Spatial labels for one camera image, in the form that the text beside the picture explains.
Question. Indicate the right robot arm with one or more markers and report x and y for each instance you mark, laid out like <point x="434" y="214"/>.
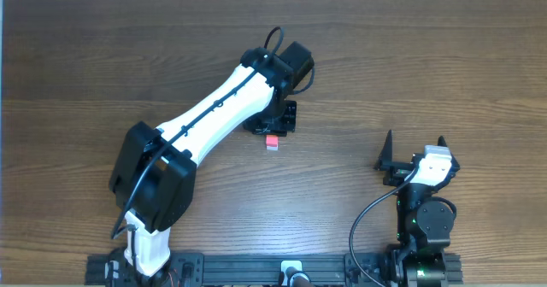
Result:
<point x="433" y="225"/>

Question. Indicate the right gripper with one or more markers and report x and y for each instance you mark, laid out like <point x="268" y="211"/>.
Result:
<point x="397" y="172"/>

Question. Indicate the white cube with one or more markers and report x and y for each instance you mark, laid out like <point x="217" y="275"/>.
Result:
<point x="272" y="148"/>

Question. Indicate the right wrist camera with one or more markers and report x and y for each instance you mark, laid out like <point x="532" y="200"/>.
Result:
<point x="433" y="165"/>

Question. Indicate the mounting rail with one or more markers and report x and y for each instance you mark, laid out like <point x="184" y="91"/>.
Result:
<point x="248" y="270"/>

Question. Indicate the pink cube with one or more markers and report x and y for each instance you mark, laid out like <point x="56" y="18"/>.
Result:
<point x="272" y="140"/>

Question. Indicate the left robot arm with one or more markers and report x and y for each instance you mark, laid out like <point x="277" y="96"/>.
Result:
<point x="231" y="107"/>

